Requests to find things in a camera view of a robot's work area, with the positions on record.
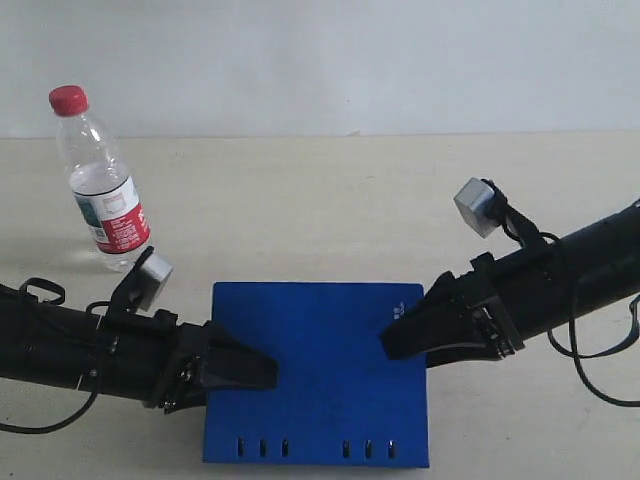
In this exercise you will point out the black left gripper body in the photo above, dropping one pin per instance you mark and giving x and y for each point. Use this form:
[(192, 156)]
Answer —
[(178, 386)]

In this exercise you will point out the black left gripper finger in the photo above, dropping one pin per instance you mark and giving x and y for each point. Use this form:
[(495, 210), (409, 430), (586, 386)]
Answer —
[(228, 364)]

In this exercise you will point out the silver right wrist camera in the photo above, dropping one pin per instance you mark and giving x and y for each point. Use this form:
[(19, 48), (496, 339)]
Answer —
[(473, 202)]

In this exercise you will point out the clear plastic water bottle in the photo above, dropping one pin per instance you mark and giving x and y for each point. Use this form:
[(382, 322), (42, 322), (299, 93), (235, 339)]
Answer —
[(99, 179)]

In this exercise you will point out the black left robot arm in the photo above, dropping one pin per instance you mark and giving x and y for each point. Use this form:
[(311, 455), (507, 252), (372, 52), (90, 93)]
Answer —
[(155, 360)]

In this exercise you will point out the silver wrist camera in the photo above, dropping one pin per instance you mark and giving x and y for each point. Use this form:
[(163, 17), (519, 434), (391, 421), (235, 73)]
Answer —
[(473, 202), (151, 278)]

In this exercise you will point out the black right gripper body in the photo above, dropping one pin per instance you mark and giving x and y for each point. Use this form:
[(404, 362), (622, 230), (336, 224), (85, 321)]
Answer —
[(484, 320)]

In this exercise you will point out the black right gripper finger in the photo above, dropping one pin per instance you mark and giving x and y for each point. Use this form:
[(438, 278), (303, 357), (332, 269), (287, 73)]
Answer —
[(447, 356), (431, 324)]

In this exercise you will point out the blue ring binder notebook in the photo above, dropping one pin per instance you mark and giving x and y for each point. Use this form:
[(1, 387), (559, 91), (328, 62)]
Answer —
[(339, 400)]

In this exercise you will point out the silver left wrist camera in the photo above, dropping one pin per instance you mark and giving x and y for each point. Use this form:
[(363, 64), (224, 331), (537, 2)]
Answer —
[(151, 278)]

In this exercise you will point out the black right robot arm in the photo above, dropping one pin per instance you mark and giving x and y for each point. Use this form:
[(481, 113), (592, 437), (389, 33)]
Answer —
[(545, 284)]

